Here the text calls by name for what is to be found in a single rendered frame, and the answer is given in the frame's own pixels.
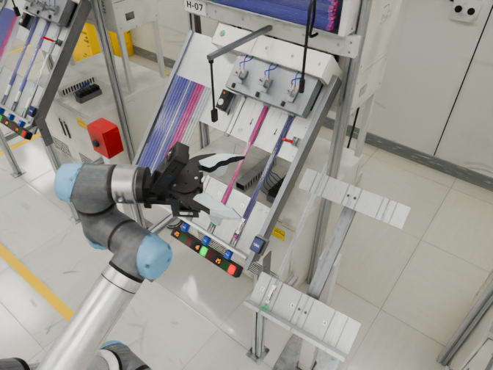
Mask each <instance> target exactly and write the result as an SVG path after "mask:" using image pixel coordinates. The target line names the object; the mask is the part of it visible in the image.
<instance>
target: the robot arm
mask: <svg viewBox="0 0 493 370"><path fill-rule="evenodd" d="M242 159H245V155H241V154H233V153H218V154H216V153H209V154H203V155H199V156H195V157H193V158H191V159H189V146H188V145H184V144H183V143H181V142H178V141H177V142H176V143H175V144H174V145H173V147H171V148H170V150H169V152H168V154H167V155H166V156H165V157H164V159H163V160H162V162H161V163H160V165H159V166H158V167H157V168H156V170H155V171H154V172H153V174H152V175H151V172H150V168H149V167H140V166H139V165H129V164H92V163H86V162H82V163H65V164H62V165H61V166H60V167H59V169H58V170H57V172H56V175H55V178H54V190H55V193H56V196H57V197H58V198H59V199H60V200H63V201H68V202H72V201H73V202H74V204H75V207H76V209H77V212H78V215H79V218H80V220H81V225H82V230H83V233H84V236H85V237H86V239H87V241H88V243H89V245H90V246H91V247H93V248H95V249H101V250H110V251H111V252H112V253H114V255H113V256H112V259H111V260H110V262H109V263H108V264H107V265H106V267H105V268H104V270H103V271H102V273H101V274H100V276H99V277H98V279H97V280H96V281H95V283H94V284H93V286H92V288H91V289H90V290H89V292H88V293H87V295H86V297H85V298H84V299H83V300H82V302H81V304H80V305H79V306H78V308H77V309H76V311H75V313H74V314H73V315H72V317H71V318H70V320H69V321H68V323H67V324H66V325H65V327H64V329H63V330H62V332H61V333H60V334H59V336H58V337H57V339H56V340H55V342H54V343H53V345H52V346H51V348H50V349H49V351H48V352H47V353H46V355H45V357H44V358H43V359H42V361H41V362H40V363H27V362H26V361H25V360H24V359H22V358H2V359H0V370H153V369H151V368H150V367H149V366H148V365H147V364H146V363H145V362H144V361H142V360H141V359H140V358H139V357H138V356H137V355H135V354H134V353H133V352H132V351H131V350H130V348H129V347H128V346H126V345H125V344H123V343H122V342H120V341H115V340H113V341H107V342H105V343H104V341H105V340H106V338H107V336H108V335H109V334H110V332H111V331H112V329H113V327H114V326H115V325H116V323H117V321H118V319H119V318H120V317H121V315H122V314H123V312H124V310H125V309H126V308H127V306H128V304H129V302H130V301H131V300H132V298H133V297H134V295H135V293H136V292H137V291H138V289H139V287H140V286H141V285H142V282H143V281H144V280H145V278H147V279H151V280H152V279H156V278H158V277H160V276H161V275H162V272H165V271H166V270H167V268H168V267H169V265H170V263H171V261H172V248H171V247H170V245H169V244H168V243H167V242H165V241H164V240H163V239H161V238H160V237H159V236H158V235H157V234H156V233H152V232H151V231H149V230H148V229H146V228H145V227H143V226H142V225H140V224H139V223H138V222H136V221H135V220H133V219H131V218H130V217H129V216H127V215H126V214H124V213H122V212H121V211H119V209H118V208H117V203H127V204H137V203H143V204H144V207H145V208H152V205H153V204H157V205H171V209H172V215H173V216H174V217H195V218H199V213H200V212H201V211H204V212H205V213H206V214H207V215H208V216H209V218H210V220H211V222H212V223H213V224H214V225H217V226H220V225H221V224H222V221H223V219H225V220H241V216H240V215H239V214H238V213H237V212H236V211H235V210H234V209H233V208H229V207H227V206H225V205H224V204H223V203H221V202H217V201H215V200H214V199H213V197H212V196H211V195H210V194H208V193H207V192H204V193H203V182H202V178H203V176H207V175H210V174H214V175H215V176H216V177H217V178H218V177H221V176H223V175H224V174H225V173H226V171H227V167H228V164H229V163H232V162H238V161H240V160H242ZM200 170H201V172H200ZM180 212H192V213H193V215H181V214H180ZM102 344H103V346H102Z"/></svg>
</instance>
